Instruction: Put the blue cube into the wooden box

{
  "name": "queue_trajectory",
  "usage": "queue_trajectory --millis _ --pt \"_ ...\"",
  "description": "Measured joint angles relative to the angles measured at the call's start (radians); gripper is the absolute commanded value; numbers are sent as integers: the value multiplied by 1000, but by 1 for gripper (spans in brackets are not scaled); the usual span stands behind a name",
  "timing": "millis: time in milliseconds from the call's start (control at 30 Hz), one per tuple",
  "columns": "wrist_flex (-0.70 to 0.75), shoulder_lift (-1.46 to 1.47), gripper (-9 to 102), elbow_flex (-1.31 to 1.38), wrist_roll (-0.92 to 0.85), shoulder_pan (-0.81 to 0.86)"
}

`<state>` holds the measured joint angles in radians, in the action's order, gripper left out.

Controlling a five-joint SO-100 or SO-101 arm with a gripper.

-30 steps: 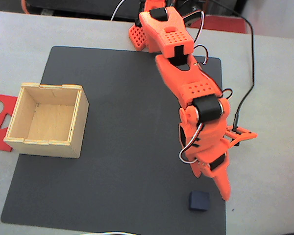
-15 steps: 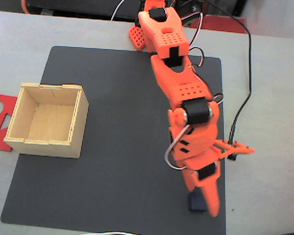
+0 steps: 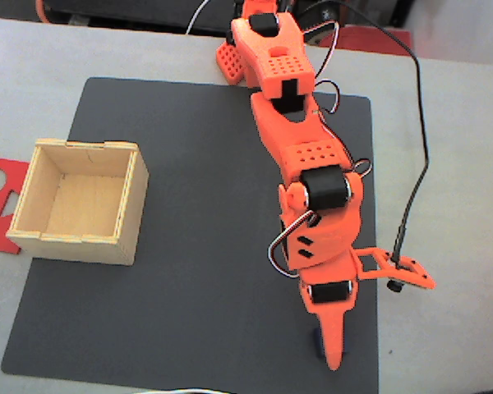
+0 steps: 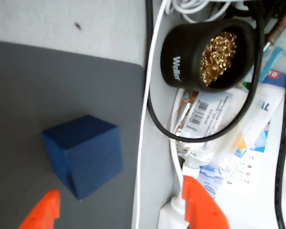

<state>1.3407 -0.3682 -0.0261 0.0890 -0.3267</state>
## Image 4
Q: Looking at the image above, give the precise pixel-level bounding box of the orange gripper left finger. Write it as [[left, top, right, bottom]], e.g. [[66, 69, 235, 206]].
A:
[[18, 189, 61, 229]]

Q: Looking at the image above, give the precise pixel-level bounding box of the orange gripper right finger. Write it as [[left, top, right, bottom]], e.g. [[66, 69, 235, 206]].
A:
[[182, 176, 230, 229]]

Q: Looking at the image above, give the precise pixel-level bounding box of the blue cube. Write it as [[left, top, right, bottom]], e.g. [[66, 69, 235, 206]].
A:
[[41, 114, 124, 201]]

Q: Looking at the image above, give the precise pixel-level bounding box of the white power strip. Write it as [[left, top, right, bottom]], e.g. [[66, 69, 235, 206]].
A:
[[156, 197, 190, 229]]

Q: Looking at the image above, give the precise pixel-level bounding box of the blue white printed package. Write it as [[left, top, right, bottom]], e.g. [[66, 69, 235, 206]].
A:
[[196, 69, 286, 198]]

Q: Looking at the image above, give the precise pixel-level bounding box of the clear bag with barcode label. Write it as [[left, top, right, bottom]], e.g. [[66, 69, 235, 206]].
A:
[[166, 88, 236, 153]]

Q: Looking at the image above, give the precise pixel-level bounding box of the dark grey mat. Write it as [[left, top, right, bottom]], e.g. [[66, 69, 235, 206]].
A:
[[0, 39, 145, 229]]

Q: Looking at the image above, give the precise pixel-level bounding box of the black tip cleaner pot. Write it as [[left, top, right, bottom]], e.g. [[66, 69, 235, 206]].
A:
[[160, 19, 258, 93]]

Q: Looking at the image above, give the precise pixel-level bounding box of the soldering iron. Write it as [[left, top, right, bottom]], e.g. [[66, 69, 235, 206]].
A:
[[263, 0, 286, 52]]

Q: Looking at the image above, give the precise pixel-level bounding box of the thick white power cord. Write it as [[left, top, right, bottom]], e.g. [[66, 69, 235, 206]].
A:
[[169, 138, 184, 203]]

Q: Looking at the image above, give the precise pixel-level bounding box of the thick black cable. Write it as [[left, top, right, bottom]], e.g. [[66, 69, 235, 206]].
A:
[[275, 47, 286, 229], [145, 0, 264, 144]]

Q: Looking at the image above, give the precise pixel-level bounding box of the thin white cable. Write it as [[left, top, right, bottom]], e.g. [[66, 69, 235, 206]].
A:
[[134, 0, 169, 229]]

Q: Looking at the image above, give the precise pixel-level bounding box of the coiled white cable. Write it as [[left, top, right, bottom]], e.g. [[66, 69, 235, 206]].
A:
[[165, 0, 244, 23]]

